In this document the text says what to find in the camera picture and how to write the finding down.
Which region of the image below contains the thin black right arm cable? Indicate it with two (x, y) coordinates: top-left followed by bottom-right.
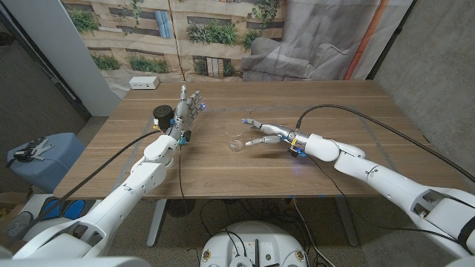
(307, 155), (459, 244)

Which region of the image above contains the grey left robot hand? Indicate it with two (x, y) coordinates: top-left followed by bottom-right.
(167, 84), (207, 141)

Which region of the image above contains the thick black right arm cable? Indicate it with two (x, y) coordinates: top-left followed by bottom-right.
(295, 104), (475, 183)

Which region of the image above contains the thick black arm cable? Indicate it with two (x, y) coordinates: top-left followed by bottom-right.
(5, 129), (161, 248)
(295, 104), (475, 183)

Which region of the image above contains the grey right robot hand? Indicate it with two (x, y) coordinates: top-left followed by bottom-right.
(241, 118), (309, 148)

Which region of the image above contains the black backdrop stand pole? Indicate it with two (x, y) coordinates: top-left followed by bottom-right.
(366, 0), (419, 81)

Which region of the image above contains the printed fabric backdrop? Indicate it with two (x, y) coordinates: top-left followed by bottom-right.
(61, 0), (415, 99)

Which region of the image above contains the black cylinder wrist module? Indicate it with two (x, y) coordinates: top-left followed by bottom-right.
(153, 105), (175, 131)

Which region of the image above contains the white table leg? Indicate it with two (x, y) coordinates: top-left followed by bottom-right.
(333, 197), (360, 248)
(146, 199), (168, 248)

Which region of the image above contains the black round floor disc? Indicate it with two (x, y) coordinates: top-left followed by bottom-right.
(166, 199), (197, 218)

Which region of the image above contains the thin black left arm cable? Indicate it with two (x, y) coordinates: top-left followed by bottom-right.
(177, 143), (186, 203)

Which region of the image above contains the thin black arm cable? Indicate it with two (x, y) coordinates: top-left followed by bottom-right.
(307, 155), (459, 244)
(177, 143), (186, 203)

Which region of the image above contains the white pillar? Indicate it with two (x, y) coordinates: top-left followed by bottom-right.
(1, 0), (122, 117)

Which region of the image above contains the white tray with blue pads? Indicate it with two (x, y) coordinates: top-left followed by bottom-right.
(22, 194), (101, 242)

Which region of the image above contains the brown cardboard box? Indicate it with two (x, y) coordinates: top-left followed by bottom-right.
(0, 187), (34, 220)

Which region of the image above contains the small black right wrist box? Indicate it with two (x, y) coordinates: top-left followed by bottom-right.
(288, 146), (309, 159)

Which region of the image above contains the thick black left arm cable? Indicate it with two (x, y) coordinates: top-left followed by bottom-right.
(5, 129), (161, 248)

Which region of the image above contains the clear glass beaker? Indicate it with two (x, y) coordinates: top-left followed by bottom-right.
(225, 128), (246, 153)

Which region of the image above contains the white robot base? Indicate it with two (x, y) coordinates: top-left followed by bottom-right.
(199, 221), (308, 267)

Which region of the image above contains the grey floor cable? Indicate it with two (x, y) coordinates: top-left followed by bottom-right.
(292, 198), (330, 267)

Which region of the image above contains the blue padded stool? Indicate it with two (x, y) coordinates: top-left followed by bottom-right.
(7, 132), (87, 194)

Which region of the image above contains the grey and black hand tool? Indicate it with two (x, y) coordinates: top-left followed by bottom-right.
(13, 136), (55, 163)

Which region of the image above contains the white power strip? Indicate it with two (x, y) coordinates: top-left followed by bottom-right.
(128, 76), (160, 90)

